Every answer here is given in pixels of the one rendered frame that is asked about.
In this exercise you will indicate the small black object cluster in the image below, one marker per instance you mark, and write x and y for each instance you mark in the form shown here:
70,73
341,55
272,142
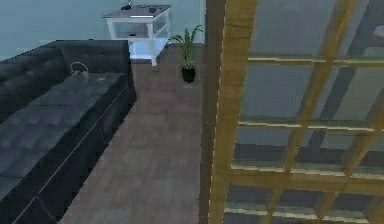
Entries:
126,6

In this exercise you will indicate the white side table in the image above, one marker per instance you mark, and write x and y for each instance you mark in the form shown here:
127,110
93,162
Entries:
140,23

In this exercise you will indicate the small grey headphones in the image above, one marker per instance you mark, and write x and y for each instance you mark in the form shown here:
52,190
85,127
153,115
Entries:
80,70

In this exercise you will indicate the black tufted sofa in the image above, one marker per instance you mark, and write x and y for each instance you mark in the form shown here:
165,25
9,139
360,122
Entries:
50,126

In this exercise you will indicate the wooden open shelf unit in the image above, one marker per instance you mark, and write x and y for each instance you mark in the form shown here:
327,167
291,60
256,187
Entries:
230,116

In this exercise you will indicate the green house plant black pot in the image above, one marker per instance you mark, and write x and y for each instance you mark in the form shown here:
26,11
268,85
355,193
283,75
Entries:
188,63

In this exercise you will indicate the small dark bowl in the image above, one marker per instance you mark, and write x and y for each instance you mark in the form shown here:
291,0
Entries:
152,10

